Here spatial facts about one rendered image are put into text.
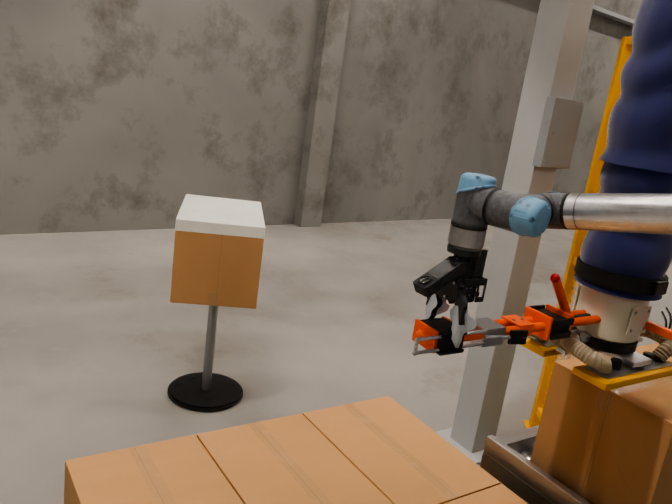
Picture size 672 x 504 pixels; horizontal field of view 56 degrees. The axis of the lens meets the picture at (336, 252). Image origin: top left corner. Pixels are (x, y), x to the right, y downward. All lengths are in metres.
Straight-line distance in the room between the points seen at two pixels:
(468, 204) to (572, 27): 1.79
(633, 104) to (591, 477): 1.10
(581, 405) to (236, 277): 1.62
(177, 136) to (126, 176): 0.66
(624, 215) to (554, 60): 1.73
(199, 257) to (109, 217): 3.71
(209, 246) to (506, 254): 1.37
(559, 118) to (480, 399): 1.38
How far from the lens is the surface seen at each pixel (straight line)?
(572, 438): 2.15
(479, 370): 3.22
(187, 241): 2.92
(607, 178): 1.72
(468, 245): 1.31
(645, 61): 1.70
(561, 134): 2.95
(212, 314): 3.33
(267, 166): 7.29
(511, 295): 3.07
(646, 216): 1.28
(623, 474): 2.08
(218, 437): 2.16
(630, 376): 1.77
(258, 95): 7.11
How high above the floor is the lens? 1.69
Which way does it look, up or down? 15 degrees down
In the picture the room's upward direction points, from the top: 8 degrees clockwise
